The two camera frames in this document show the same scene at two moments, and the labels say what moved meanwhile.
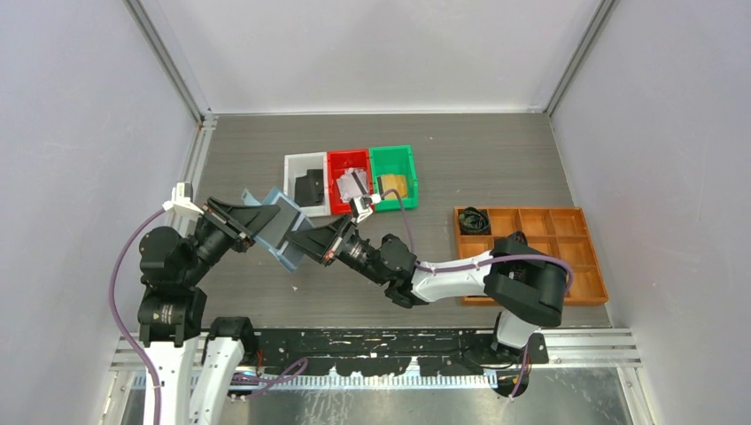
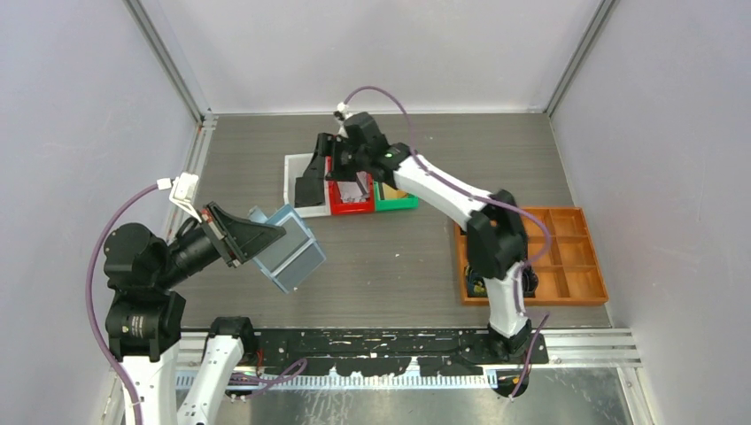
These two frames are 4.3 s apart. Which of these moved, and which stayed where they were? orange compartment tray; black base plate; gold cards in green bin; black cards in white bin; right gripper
Moved: right gripper
Stayed: orange compartment tray; gold cards in green bin; black cards in white bin; black base plate
